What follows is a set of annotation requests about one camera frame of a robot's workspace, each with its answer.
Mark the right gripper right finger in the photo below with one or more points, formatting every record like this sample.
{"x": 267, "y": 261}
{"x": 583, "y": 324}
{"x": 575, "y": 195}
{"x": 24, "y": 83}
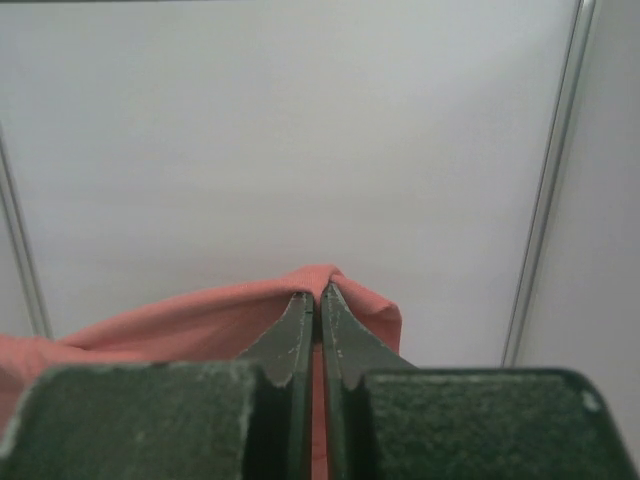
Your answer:
{"x": 388, "y": 419}

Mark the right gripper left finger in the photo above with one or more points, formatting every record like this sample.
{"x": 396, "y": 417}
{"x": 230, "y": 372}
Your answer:
{"x": 248, "y": 418}

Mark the pink t-shirt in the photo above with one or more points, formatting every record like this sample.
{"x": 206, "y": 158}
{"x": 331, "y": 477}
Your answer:
{"x": 214, "y": 325}

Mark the left aluminium frame post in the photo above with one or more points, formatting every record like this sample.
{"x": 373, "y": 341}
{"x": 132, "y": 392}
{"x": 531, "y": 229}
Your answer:
{"x": 26, "y": 268}

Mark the aluminium frame post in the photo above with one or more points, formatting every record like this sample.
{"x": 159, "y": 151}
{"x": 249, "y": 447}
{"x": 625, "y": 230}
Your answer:
{"x": 576, "y": 57}
{"x": 26, "y": 268}

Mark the right aluminium frame post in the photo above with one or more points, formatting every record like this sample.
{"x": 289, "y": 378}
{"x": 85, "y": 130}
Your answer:
{"x": 576, "y": 57}

